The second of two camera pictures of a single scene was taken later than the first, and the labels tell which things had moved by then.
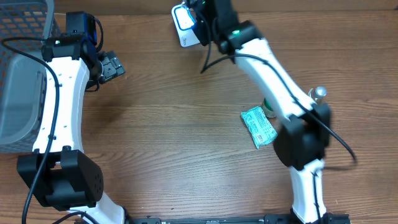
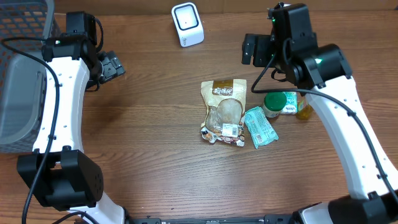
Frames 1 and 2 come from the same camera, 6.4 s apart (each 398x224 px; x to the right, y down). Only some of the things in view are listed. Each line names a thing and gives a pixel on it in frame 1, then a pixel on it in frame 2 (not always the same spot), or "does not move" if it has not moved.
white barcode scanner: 186,25 does not move
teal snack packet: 260,129 does not move
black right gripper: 204,15 to 254,50
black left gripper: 114,66 does not move
